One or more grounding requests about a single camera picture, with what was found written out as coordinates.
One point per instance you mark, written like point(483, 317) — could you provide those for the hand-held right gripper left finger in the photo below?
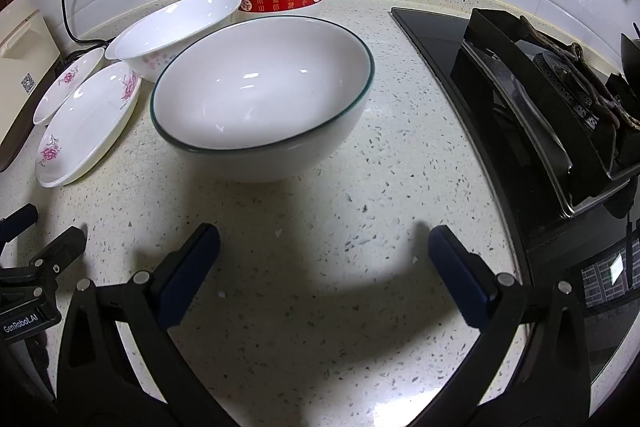
point(192, 279)

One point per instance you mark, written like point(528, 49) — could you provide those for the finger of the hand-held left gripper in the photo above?
point(60, 249)
point(19, 221)

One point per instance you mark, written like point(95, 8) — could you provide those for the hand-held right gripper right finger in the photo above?
point(460, 279)

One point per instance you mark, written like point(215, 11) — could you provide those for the large white floral plate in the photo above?
point(90, 127)

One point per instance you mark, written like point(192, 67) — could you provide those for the large white green-rimmed bowl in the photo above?
point(260, 82)

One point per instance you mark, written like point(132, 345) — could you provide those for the small white floral plate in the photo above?
point(65, 89)

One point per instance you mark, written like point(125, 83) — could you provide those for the cream rice cooker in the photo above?
point(25, 57)

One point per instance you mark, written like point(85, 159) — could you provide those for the metal gas burner head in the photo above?
point(560, 82)

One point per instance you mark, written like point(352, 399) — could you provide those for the rusty iron pan support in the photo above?
point(595, 92)

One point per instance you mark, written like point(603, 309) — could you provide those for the black glass cooktop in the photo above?
point(430, 37)

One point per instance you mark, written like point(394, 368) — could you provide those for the white floral bowl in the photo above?
point(170, 27)

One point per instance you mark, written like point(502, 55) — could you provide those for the black stove burner frame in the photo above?
point(505, 57)

